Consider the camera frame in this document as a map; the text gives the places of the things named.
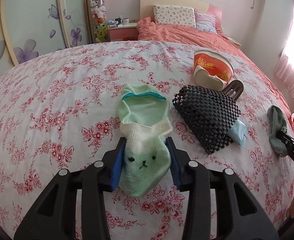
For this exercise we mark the white mug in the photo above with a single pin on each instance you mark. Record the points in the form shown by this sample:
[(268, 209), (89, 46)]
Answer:
[(126, 21)]

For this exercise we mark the floral print pillow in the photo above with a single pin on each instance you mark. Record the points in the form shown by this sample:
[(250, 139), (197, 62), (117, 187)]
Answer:
[(174, 16)]

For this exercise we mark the pink curtain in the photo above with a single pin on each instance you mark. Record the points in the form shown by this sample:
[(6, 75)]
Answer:
[(292, 75)]

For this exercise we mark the black woven mesh mat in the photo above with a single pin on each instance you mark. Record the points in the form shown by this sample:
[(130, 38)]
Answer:
[(207, 115)]

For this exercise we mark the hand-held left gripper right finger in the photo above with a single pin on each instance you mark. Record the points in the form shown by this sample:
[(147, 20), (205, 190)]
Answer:
[(177, 172)]

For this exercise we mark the green bunny sock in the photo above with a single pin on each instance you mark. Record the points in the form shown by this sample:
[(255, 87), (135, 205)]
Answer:
[(142, 170)]

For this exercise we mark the clear plush toy display case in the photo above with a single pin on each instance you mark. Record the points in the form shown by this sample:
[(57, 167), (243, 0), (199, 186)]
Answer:
[(98, 12)]

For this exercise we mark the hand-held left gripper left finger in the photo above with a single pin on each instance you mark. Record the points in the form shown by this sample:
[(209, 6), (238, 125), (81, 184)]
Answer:
[(116, 165)]

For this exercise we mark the light blue packet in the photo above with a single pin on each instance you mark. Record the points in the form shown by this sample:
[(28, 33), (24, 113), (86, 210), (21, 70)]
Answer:
[(239, 132)]

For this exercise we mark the grey sock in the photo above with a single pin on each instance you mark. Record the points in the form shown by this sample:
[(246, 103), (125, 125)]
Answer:
[(277, 120)]

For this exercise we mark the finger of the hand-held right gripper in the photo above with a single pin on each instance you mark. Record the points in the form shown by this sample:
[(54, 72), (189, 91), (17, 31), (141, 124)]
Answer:
[(284, 136)]

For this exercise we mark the orange paper bowl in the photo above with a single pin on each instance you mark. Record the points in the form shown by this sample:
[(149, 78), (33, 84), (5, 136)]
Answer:
[(212, 65)]

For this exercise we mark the pink floral tablecloth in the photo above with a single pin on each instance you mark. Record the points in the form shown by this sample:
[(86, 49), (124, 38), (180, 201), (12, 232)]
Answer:
[(49, 105)]

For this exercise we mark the pink and white nightstand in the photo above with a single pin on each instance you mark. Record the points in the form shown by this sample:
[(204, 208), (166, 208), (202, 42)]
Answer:
[(121, 32), (234, 40)]

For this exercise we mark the wardrobe with purple flower doors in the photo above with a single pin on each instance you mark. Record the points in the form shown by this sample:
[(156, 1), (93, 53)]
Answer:
[(31, 17)]

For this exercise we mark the white plush toy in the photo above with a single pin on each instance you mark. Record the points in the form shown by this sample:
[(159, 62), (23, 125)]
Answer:
[(98, 8)]

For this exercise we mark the beige and pink headboard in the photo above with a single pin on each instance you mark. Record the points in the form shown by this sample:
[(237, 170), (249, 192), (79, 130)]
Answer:
[(172, 1)]

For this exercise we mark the dark mug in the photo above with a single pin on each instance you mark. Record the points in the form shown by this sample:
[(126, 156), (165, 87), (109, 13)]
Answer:
[(118, 21)]

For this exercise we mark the green plush toy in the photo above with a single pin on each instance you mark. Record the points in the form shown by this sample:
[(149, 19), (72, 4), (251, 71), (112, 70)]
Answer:
[(101, 31)]

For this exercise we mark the pink striped pillow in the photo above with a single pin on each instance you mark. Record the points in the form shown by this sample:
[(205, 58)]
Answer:
[(205, 22)]

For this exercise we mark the brown hair claw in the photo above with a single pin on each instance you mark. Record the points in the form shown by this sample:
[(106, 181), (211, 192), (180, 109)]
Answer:
[(234, 88)]

